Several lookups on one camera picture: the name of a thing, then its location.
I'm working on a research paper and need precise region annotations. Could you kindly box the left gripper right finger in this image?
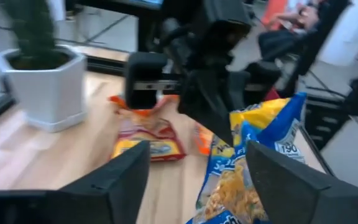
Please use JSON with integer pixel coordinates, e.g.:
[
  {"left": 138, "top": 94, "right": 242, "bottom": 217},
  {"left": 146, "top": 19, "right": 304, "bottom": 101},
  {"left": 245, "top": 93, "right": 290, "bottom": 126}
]
[{"left": 246, "top": 140, "right": 334, "bottom": 224}]

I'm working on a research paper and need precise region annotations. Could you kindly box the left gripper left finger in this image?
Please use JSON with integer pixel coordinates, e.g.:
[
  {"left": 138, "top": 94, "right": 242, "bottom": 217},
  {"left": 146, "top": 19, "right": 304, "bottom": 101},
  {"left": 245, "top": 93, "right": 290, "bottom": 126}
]
[{"left": 60, "top": 140, "right": 151, "bottom": 224}]

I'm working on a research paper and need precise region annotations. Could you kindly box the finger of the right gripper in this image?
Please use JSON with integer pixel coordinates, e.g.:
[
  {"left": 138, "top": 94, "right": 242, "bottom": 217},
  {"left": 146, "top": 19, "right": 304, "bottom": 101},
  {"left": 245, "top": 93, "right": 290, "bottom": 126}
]
[
  {"left": 178, "top": 72, "right": 211, "bottom": 131},
  {"left": 208, "top": 72, "right": 235, "bottom": 146}
]

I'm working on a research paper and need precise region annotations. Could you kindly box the blue Maruchan ramen packet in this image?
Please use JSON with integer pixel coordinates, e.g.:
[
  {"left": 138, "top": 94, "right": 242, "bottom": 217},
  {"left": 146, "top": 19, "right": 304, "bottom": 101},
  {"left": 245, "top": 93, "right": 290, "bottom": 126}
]
[{"left": 186, "top": 91, "right": 308, "bottom": 224}]

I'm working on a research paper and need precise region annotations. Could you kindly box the white hexagonal plant pot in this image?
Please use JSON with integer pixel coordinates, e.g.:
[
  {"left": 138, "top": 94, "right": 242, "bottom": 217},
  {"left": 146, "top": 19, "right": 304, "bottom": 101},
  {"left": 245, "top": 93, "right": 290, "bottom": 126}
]
[{"left": 0, "top": 45, "right": 88, "bottom": 134}]

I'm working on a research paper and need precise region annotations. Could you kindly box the black stand pole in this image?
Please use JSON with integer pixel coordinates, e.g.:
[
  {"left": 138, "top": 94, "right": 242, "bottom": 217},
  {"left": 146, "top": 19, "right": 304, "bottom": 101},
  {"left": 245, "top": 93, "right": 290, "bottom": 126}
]
[{"left": 290, "top": 0, "right": 352, "bottom": 99}]

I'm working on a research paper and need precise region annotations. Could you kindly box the person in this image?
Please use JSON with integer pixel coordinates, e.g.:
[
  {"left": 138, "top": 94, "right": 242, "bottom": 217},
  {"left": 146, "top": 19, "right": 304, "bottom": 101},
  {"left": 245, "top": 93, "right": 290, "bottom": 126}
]
[{"left": 261, "top": 0, "right": 326, "bottom": 34}]

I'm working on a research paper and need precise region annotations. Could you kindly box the green cactus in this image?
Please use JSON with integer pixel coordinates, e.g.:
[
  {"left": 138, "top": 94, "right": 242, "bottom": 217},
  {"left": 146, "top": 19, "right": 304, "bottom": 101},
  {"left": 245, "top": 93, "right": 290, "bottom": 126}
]
[{"left": 3, "top": 0, "right": 58, "bottom": 63}]

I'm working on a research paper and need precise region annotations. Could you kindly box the white round column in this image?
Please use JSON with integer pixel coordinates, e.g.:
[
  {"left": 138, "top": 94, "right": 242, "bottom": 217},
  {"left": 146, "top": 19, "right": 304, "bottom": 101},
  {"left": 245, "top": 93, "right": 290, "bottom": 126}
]
[{"left": 317, "top": 0, "right": 358, "bottom": 67}]

